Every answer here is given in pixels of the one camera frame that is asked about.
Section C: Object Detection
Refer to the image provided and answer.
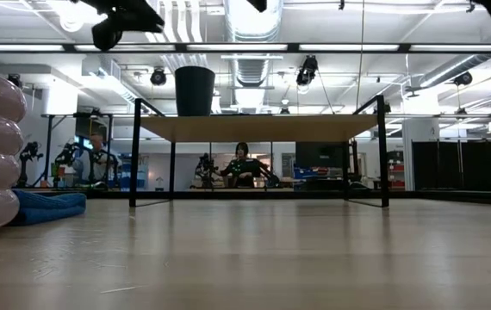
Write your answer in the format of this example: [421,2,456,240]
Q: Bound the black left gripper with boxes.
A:
[82,0,166,34]

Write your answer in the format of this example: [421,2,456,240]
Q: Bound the dark tapered cup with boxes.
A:
[174,65,216,118]

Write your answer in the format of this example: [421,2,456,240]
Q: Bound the person in white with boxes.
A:
[77,132,121,189]

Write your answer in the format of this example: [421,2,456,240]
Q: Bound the person in black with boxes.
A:
[218,141,272,189]

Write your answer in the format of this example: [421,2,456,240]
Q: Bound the blue folded cloth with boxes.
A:
[7,189,88,227]

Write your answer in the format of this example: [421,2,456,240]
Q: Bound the black monitor screen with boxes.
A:
[295,141,351,170]

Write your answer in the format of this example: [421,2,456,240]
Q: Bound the blue storage bins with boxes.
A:
[292,166,331,181]

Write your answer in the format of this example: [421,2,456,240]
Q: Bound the red storage box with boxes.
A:
[388,162,406,189]

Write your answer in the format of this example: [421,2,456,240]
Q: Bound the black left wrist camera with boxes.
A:
[90,16,125,53]

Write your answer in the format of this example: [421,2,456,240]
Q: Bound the black frame bar with lights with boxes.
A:
[0,41,491,54]

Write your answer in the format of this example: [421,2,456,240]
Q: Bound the black frame-mounted camera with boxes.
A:
[246,0,269,14]

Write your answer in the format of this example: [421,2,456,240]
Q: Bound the black background rig frame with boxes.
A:
[40,109,115,190]

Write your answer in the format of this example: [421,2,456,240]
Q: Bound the wooden shelf with black frame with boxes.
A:
[128,94,391,209]

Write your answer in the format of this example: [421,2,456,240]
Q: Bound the black partition wall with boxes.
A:
[412,133,491,193]

